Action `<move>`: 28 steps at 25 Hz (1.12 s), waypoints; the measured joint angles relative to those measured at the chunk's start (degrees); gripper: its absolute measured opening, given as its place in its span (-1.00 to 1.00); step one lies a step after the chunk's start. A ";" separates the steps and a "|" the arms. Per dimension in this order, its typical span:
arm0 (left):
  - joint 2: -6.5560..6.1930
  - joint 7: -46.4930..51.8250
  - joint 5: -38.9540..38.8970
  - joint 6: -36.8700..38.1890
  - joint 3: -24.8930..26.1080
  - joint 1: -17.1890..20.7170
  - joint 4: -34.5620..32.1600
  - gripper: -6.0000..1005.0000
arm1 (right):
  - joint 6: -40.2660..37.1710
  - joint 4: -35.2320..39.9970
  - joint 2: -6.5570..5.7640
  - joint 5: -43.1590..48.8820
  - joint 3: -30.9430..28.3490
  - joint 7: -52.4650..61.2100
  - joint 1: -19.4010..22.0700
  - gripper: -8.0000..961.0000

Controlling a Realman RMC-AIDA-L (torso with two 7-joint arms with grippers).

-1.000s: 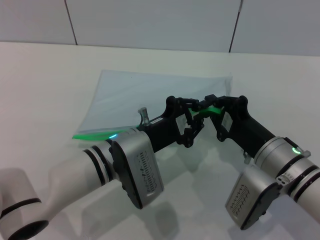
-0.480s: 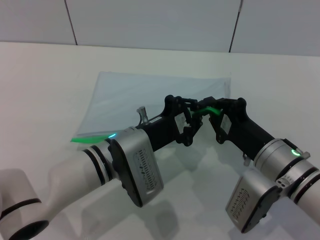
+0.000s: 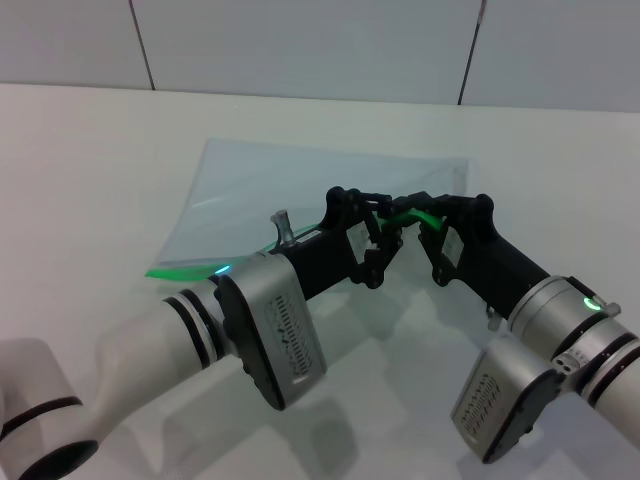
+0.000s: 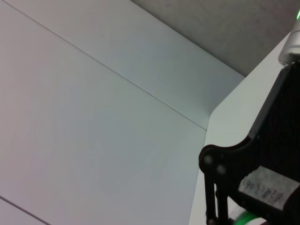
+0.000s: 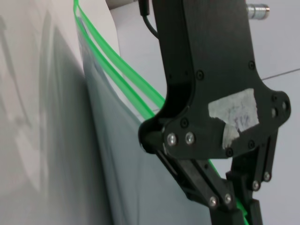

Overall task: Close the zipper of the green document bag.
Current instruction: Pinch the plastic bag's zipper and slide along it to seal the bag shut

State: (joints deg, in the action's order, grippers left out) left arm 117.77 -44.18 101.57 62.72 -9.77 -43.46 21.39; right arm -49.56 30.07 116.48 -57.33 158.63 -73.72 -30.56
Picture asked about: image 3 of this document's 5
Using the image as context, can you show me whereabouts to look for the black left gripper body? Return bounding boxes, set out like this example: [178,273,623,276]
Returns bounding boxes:
[283,185,382,304]

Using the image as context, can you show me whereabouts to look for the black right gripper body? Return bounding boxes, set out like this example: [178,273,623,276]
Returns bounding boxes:
[431,193,552,320]

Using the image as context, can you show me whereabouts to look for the clear document bag green zipper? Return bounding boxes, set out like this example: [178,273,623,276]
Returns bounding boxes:
[144,138,479,284]

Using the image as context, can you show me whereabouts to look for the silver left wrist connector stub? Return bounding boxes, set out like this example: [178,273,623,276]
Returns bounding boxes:
[269,209,299,249]

